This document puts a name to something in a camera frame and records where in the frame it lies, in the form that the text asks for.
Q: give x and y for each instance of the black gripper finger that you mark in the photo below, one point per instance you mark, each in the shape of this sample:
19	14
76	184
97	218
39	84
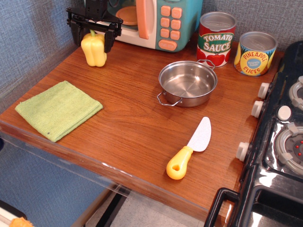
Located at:
109	40
78	31

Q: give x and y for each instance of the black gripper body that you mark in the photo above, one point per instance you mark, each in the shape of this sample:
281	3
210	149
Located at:
97	15

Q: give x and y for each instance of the yellow toy bell pepper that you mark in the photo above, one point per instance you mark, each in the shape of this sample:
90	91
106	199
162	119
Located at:
93	46

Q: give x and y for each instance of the green folded towel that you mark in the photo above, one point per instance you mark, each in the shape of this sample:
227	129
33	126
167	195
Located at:
59	110

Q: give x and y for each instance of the orange toy plate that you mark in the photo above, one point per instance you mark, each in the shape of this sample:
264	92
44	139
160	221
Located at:
128	15

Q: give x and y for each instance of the toy microwave teal and cream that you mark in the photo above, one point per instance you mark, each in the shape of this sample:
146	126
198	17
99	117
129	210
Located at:
165	25

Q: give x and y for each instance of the small steel pan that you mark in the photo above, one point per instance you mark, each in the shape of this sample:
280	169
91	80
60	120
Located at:
187	83

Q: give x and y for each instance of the tomato sauce can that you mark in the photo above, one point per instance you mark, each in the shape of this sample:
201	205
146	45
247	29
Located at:
215	37

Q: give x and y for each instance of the pineapple slices can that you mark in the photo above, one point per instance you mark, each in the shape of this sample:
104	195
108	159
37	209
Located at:
255	53

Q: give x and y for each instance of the grey stove knob upper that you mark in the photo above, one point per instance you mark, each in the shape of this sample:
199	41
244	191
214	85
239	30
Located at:
263	90

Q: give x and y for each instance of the grey stove knob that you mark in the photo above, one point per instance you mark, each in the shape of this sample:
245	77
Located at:
256	109
263	90
242	150

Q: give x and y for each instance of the grey stove knob middle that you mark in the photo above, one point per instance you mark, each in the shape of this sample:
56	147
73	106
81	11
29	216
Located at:
256	109

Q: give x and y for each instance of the grey stove knob lower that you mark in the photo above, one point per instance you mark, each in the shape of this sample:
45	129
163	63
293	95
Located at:
242	150

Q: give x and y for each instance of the white round stove button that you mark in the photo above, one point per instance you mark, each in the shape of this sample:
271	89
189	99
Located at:
284	113

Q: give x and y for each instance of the orange object bottom corner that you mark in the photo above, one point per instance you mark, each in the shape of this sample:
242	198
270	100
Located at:
20	222

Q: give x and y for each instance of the black toy stove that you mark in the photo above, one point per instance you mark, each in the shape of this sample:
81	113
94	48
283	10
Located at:
271	182

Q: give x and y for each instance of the toy knife yellow handle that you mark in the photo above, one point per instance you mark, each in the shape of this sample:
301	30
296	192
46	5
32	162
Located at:
176	168

